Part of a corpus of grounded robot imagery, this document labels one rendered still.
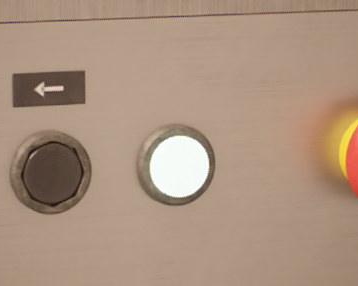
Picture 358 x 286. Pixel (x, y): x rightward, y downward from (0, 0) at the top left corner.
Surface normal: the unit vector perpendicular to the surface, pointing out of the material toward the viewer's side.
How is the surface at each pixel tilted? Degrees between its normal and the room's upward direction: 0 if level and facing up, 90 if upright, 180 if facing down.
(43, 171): 90
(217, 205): 90
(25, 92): 90
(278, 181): 90
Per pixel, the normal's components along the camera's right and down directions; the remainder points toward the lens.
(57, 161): 0.37, 0.14
